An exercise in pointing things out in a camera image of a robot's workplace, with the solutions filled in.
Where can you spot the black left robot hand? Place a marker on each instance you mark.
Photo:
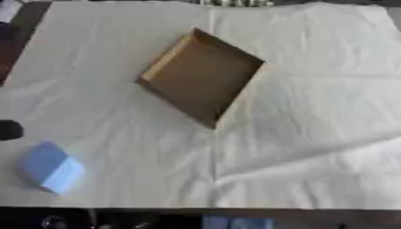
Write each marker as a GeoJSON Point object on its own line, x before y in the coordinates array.
{"type": "Point", "coordinates": [8, 130]}

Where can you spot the tan cardboard box brown inside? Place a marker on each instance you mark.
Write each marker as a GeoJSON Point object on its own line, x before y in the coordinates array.
{"type": "Point", "coordinates": [201, 77]}

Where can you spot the blue block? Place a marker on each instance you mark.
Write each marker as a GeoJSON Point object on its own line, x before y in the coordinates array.
{"type": "Point", "coordinates": [49, 167]}

